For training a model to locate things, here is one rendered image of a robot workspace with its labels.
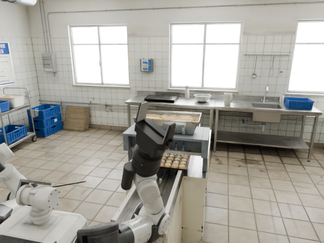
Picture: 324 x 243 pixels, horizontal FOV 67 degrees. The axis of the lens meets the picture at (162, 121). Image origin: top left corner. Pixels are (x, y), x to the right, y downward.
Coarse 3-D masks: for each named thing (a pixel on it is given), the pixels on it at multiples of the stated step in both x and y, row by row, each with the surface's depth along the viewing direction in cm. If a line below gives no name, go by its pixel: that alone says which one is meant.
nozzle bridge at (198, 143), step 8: (128, 128) 220; (200, 128) 220; (208, 128) 220; (128, 136) 208; (176, 136) 200; (184, 136) 200; (192, 136) 200; (200, 136) 200; (208, 136) 200; (128, 144) 209; (184, 144) 207; (192, 144) 205; (200, 144) 204; (208, 144) 206; (128, 152) 224; (168, 152) 207; (176, 152) 205; (184, 152) 204; (192, 152) 202; (200, 152) 202; (128, 160) 226
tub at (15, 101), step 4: (0, 96) 473; (4, 96) 468; (8, 96) 465; (12, 96) 469; (16, 96) 474; (20, 96) 467; (4, 100) 452; (8, 100) 451; (12, 100) 451; (16, 100) 459; (20, 100) 469; (12, 104) 453; (16, 104) 460; (20, 104) 470
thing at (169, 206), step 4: (180, 172) 200; (176, 176) 193; (180, 176) 197; (176, 180) 187; (176, 184) 182; (172, 188) 177; (176, 188) 179; (172, 192) 172; (176, 192) 181; (172, 196) 167; (168, 200) 163; (172, 200) 163; (168, 204) 159; (172, 204) 164; (168, 208) 155; (168, 212) 151; (164, 232) 142; (160, 236) 139
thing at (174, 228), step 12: (168, 180) 199; (180, 180) 199; (168, 192) 182; (180, 192) 195; (132, 204) 168; (180, 204) 200; (180, 216) 206; (168, 228) 149; (180, 228) 212; (168, 240) 151; (180, 240) 218
